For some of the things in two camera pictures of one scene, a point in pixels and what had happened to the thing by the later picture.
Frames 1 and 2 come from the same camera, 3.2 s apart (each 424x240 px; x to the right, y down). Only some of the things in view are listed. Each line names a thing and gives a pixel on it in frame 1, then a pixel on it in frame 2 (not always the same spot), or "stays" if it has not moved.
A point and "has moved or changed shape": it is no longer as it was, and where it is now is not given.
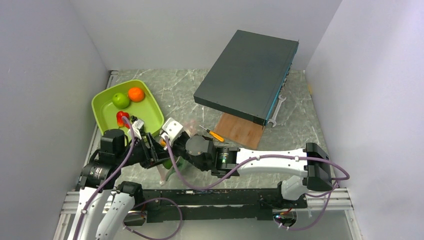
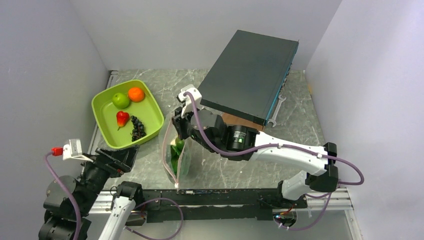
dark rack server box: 247,78 stays
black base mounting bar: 209,205 stays
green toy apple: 120,100 stays
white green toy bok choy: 180,165 has moved or changed shape
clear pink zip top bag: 167,174 has moved or changed shape
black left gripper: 154,155 -> 115,162
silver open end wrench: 280,102 stays
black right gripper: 174,145 -> 179,122
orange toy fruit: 136,94 stays
